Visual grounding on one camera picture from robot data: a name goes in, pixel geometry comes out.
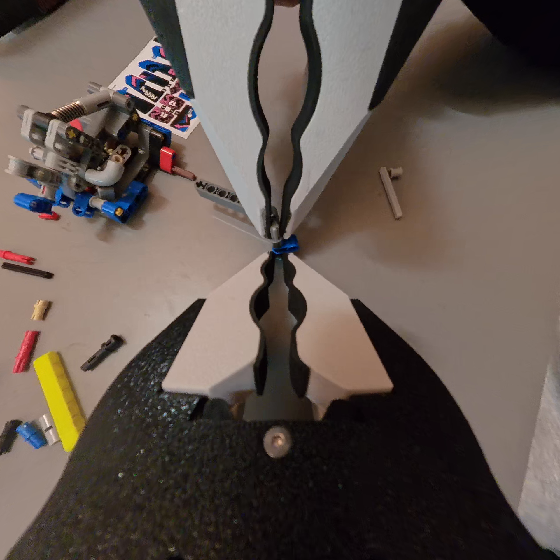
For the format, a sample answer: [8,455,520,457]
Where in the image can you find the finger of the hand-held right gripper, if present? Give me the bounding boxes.
[280,0,405,237]
[174,0,274,239]

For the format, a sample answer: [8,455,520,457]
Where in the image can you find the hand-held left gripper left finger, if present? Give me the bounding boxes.
[162,254,274,396]

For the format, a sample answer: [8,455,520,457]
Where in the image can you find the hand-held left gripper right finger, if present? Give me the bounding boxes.
[283,254,393,398]

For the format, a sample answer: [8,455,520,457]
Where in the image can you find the dark grey angled beam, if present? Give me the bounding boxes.
[195,178,243,206]

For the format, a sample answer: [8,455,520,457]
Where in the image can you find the light grey plastic axle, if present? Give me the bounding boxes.
[379,166,403,219]

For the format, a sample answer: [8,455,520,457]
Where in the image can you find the person's right forearm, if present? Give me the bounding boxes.
[461,0,560,62]

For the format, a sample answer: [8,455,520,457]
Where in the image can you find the blue and pink sticker sheet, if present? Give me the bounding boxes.
[107,37,200,141]

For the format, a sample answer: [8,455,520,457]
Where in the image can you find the black plastic axle pin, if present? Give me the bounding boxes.
[80,335,124,372]

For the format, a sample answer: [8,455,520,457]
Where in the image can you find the toy buggy chassis assembly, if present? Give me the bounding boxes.
[4,81,196,225]

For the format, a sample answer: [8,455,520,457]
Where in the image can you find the yellow plastic beam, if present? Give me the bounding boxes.
[33,351,86,452]

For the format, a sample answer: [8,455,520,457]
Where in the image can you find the white plastic pin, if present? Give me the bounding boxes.
[38,413,61,446]

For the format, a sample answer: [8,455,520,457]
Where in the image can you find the long red plastic pin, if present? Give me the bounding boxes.
[12,330,41,374]

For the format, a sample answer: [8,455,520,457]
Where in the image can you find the blue plastic pin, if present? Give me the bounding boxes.
[16,421,48,450]

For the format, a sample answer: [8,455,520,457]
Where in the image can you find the black plastic axle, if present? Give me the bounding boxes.
[1,262,54,279]

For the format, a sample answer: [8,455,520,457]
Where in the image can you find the black plastic connector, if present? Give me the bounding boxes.
[0,419,22,456]

